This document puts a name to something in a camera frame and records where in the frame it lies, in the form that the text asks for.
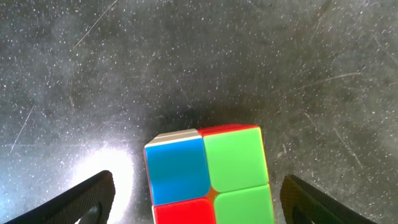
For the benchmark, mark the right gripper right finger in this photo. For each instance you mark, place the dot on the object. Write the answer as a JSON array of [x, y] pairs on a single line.
[[311, 205]]

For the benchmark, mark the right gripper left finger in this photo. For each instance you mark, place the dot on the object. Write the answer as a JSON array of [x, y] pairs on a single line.
[[77, 202]]

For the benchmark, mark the many-coloured puzzle cube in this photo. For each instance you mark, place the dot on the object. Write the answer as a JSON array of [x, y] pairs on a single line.
[[211, 174]]

